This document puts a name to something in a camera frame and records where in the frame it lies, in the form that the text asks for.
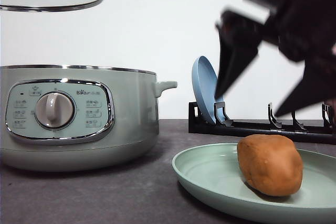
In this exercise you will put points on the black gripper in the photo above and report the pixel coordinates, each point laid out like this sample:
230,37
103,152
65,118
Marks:
304,30

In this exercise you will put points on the brown potato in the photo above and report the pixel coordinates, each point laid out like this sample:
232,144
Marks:
270,163

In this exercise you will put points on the green plate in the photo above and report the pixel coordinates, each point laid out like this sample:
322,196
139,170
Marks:
211,173

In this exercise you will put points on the blue plate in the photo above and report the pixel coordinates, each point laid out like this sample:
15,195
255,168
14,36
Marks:
204,78

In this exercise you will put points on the black plate rack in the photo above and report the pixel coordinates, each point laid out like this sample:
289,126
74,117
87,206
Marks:
224,127

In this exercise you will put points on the green electric steamer pot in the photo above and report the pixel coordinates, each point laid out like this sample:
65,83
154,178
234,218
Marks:
70,118

